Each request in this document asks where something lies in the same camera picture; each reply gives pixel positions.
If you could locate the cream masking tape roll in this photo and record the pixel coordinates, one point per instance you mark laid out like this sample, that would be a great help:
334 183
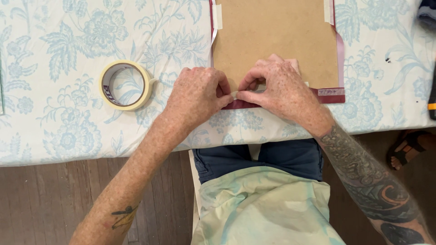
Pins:
144 78

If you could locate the dark blue cloth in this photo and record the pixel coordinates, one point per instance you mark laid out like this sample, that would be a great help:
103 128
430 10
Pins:
427 13

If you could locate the pale green tie-dye shirt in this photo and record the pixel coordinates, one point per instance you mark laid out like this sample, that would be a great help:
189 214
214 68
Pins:
265 207

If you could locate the dark blue shorts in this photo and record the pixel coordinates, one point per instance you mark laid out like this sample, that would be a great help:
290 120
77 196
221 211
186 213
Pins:
289 158

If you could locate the black yellow tool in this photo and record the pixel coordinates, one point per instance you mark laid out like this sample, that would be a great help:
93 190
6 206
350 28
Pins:
432 98

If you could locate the black orange sandal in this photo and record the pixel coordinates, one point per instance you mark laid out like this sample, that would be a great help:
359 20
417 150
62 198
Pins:
408 144

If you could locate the person's right hand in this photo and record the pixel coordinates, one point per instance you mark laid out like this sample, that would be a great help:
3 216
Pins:
286 95

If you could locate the brown hardboard backing board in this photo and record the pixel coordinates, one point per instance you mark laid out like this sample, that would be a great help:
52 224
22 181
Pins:
272 34

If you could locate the dark red picture frame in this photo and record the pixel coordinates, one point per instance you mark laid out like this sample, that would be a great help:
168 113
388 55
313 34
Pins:
332 99

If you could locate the white blue floral tablecloth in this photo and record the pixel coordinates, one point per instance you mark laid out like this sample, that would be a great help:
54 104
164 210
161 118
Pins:
68 40

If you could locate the short masking tape strip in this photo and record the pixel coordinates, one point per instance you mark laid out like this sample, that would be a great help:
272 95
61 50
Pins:
328 12
217 15

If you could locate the person's left hand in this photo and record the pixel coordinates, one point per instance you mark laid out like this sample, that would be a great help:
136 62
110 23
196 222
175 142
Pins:
194 98

